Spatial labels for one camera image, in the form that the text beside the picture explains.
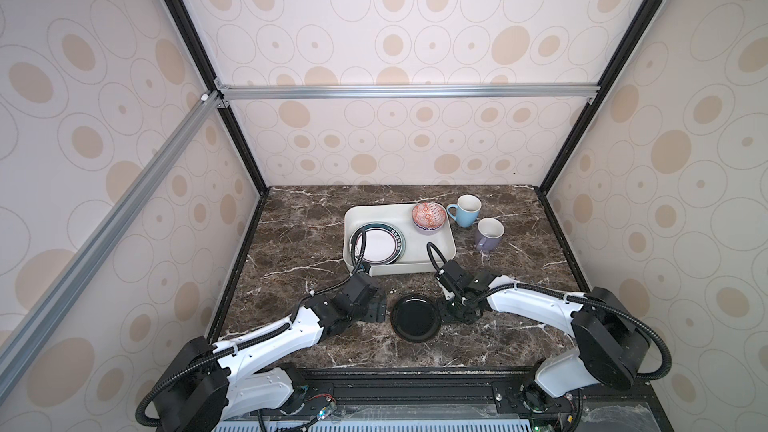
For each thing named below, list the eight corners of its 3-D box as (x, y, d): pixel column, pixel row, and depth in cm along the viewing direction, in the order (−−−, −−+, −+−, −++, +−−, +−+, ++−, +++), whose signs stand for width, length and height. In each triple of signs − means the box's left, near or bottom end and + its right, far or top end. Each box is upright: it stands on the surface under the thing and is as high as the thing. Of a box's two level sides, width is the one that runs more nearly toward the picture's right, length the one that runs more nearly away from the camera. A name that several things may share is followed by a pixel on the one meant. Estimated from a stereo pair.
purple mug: (476, 253, 102) (481, 241, 97) (471, 230, 109) (475, 217, 103) (502, 253, 102) (508, 241, 97) (495, 230, 109) (501, 217, 103)
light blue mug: (465, 234, 108) (471, 216, 100) (447, 220, 112) (451, 202, 105) (480, 221, 112) (487, 203, 104) (461, 208, 116) (467, 190, 108)
